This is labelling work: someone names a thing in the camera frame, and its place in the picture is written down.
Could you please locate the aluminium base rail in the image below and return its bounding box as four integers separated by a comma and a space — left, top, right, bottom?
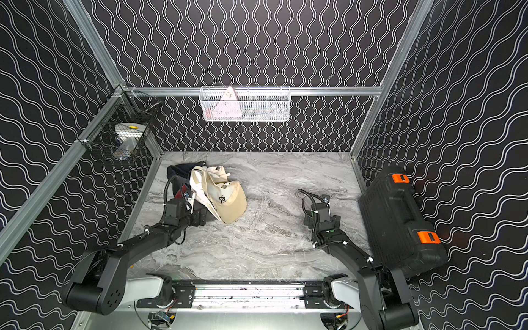
84, 280, 372, 313

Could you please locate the white wire basket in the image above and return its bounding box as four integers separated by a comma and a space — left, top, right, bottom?
199, 85, 292, 122

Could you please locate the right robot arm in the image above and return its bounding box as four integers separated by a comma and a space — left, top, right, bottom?
296, 188, 419, 329

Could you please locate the white baseball cap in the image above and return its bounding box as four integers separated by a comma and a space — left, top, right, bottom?
190, 166, 221, 220

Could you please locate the tan baseball cap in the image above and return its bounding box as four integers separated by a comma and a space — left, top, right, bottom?
204, 176, 248, 224

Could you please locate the navy baseball cap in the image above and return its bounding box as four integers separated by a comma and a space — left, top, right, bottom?
166, 161, 207, 196

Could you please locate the red baseball cap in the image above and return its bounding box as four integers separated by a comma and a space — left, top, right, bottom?
174, 184, 190, 199

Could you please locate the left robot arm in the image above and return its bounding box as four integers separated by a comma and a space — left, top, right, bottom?
61, 175, 205, 315

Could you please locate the cream baseball cap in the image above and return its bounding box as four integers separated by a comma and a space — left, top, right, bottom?
206, 166, 230, 184

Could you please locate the white object in black basket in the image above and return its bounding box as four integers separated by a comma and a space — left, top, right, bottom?
113, 123, 147, 160

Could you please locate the black orange tool case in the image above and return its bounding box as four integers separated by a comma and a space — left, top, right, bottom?
359, 166, 448, 278

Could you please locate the black wire basket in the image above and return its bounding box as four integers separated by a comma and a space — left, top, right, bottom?
78, 85, 163, 165

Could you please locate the pink triangular card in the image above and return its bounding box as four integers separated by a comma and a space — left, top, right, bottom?
208, 86, 243, 120

